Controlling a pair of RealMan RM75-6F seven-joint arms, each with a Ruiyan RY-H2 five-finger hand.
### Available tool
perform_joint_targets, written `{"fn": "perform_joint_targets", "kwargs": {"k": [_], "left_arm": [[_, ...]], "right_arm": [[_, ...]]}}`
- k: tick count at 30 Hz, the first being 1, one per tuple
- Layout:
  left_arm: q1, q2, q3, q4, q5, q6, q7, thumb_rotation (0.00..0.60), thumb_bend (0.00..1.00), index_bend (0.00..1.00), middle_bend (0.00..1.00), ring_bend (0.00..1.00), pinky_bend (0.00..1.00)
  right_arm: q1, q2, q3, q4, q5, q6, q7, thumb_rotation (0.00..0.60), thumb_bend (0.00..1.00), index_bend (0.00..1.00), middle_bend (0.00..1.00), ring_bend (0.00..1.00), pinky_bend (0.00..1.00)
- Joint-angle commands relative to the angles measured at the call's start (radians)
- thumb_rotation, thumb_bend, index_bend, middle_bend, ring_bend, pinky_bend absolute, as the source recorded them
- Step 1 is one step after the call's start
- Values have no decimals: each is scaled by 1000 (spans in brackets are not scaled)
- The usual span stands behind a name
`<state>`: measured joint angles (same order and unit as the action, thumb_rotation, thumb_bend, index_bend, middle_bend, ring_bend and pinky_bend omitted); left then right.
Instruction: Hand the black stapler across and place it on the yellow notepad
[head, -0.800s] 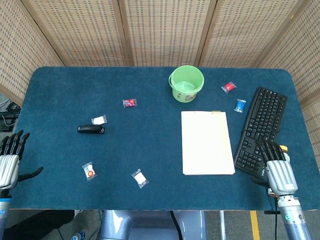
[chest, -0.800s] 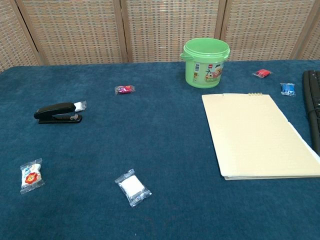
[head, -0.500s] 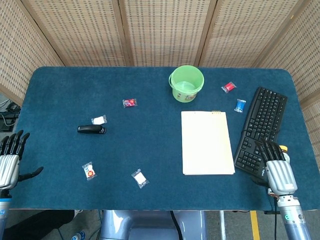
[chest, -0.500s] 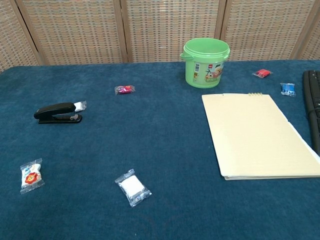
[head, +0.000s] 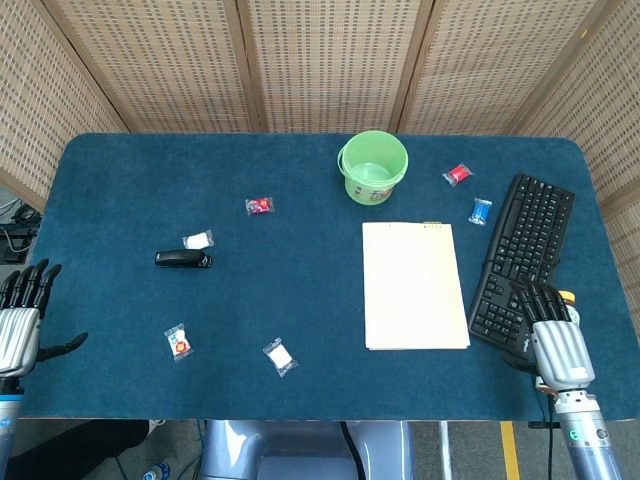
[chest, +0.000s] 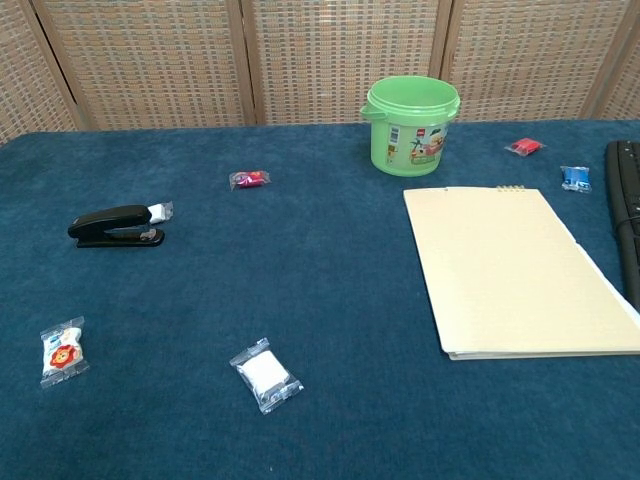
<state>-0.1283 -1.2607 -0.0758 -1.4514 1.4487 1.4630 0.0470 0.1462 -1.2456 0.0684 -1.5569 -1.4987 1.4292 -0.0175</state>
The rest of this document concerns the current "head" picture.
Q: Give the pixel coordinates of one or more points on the green plastic bucket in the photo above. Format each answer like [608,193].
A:
[372,172]

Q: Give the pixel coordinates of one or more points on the woven wicker folding screen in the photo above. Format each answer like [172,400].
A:
[325,60]

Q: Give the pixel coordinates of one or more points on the blue candy packet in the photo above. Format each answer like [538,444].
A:
[480,211]

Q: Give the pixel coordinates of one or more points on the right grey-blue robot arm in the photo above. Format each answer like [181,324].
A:
[590,450]

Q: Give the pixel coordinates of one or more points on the black stapler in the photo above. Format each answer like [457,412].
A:
[180,259]

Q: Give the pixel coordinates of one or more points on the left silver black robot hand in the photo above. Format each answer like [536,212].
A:
[20,335]

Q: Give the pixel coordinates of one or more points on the cream paper folder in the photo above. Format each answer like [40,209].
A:
[412,290]

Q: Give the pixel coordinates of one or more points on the lion print snack packet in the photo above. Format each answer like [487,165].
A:
[179,342]

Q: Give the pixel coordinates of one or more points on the blue felt table cover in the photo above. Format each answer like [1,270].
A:
[300,300]

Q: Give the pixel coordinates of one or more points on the white drink pouch yellow cap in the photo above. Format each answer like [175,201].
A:
[569,298]

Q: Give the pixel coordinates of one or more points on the small white candy packet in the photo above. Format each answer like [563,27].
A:
[197,240]

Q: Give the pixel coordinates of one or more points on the white table leg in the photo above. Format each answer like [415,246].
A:
[445,450]

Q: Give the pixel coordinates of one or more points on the red pink candy packet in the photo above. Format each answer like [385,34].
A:
[260,206]

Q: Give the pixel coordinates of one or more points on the large white candy packet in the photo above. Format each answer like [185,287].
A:
[280,357]

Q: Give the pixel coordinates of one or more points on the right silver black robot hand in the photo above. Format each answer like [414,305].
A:
[560,350]

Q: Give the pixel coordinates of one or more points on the plastic water bottle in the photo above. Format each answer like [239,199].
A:
[159,471]

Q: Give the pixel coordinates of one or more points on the grey-blue robot torso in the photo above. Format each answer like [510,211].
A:
[290,450]

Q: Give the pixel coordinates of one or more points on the black computer keyboard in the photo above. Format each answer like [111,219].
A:
[530,235]

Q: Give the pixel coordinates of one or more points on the black fabric object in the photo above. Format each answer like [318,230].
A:
[75,450]

